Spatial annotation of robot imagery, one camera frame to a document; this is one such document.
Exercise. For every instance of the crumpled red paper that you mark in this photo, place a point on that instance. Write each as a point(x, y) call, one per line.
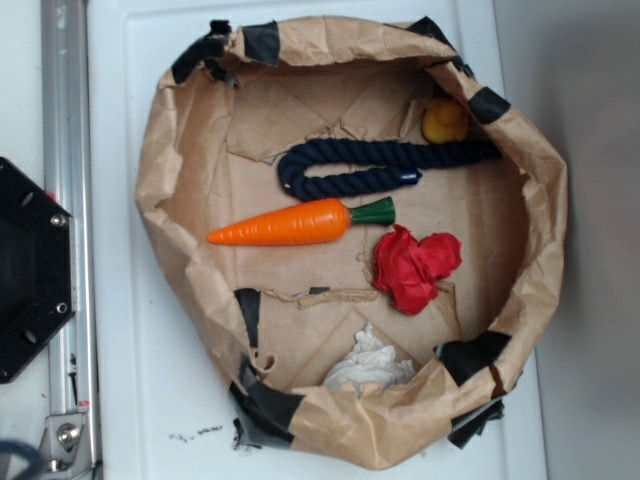
point(409, 268)

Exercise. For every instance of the crumpled white paper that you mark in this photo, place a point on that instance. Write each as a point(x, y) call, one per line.
point(370, 361)

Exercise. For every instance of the orange toy carrot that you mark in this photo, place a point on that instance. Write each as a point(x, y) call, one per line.
point(317, 221)

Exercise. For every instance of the brown paper bag tray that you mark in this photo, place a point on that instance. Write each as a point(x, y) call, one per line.
point(275, 320)

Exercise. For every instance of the yellow rubber duck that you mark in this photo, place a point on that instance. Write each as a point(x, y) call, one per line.
point(445, 120)

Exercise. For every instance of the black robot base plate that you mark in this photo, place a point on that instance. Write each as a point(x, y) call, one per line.
point(36, 276)

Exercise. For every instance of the metal corner bracket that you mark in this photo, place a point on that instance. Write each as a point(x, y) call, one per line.
point(65, 446)

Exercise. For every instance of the aluminium rail frame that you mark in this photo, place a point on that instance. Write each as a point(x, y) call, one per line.
point(72, 357)

